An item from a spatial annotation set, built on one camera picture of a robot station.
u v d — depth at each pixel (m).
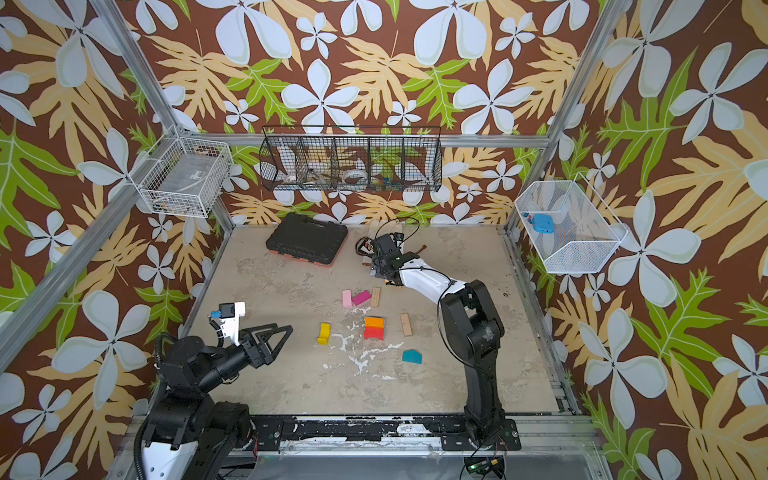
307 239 1.15
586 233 0.78
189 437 0.49
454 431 0.74
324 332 0.91
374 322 0.91
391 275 0.70
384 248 0.77
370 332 0.91
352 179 0.99
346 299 0.98
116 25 0.69
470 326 0.52
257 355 0.58
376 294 0.99
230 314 0.60
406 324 0.93
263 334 0.59
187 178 0.87
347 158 0.98
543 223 0.86
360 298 0.99
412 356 0.89
